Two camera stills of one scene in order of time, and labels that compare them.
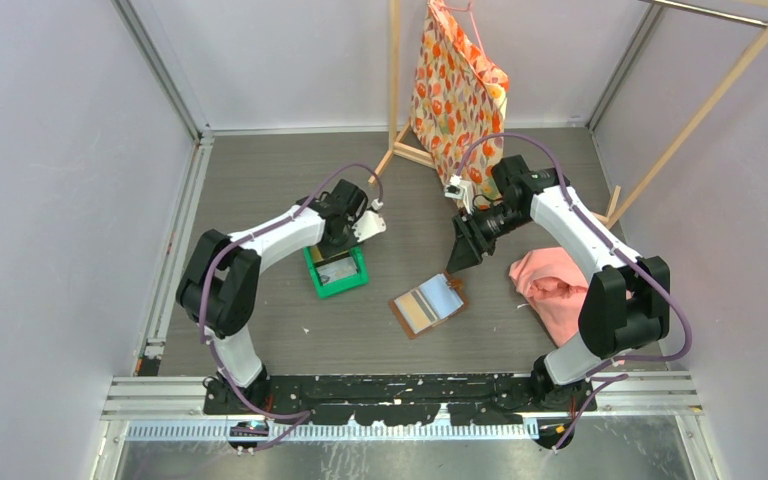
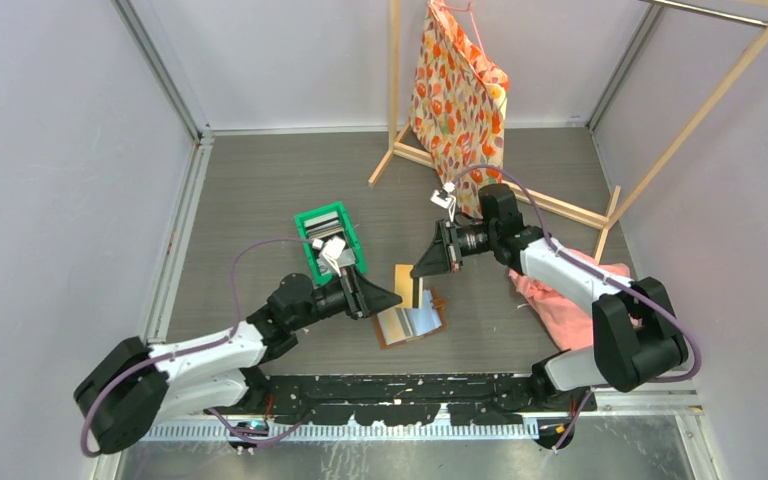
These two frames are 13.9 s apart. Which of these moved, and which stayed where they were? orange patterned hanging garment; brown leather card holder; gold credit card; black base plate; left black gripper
Moved: left black gripper; gold credit card; brown leather card holder
Stayed: orange patterned hanging garment; black base plate
